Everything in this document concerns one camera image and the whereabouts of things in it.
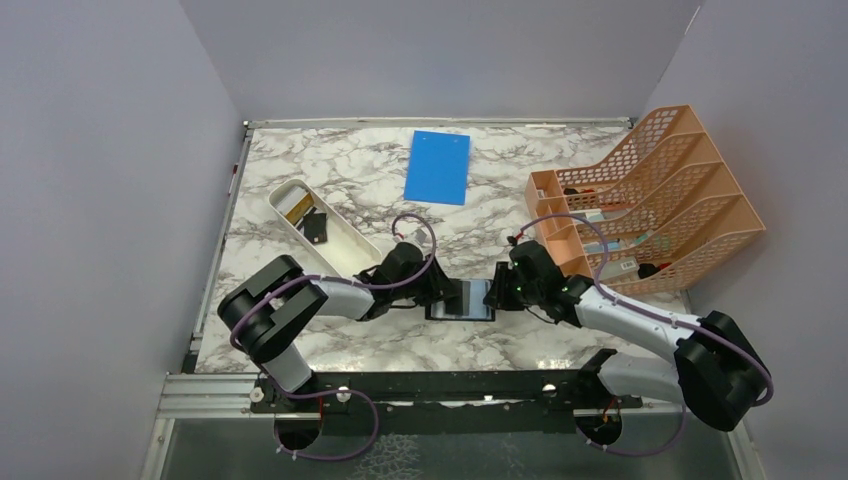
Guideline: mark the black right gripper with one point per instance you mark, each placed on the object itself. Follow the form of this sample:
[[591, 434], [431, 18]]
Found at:
[[498, 295]]

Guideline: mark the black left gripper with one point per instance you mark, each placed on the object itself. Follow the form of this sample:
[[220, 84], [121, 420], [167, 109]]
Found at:
[[437, 286]]

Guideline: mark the black leather card holder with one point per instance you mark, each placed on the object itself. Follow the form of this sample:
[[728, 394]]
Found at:
[[479, 310]]

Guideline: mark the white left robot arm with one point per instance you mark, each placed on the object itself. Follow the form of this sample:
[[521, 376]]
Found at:
[[268, 311]]

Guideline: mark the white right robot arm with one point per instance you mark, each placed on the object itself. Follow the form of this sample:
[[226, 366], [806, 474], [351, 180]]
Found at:
[[703, 363]]

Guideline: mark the dark card in tray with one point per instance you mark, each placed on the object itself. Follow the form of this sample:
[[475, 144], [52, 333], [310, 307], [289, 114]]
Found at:
[[314, 227]]

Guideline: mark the white oblong plastic tray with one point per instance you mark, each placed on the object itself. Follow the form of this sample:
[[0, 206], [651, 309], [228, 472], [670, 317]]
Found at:
[[347, 252]]

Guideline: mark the blue flat board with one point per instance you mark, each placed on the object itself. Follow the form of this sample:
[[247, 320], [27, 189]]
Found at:
[[438, 168]]

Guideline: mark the peach plastic file organizer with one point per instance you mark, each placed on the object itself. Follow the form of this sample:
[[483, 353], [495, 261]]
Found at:
[[658, 213]]

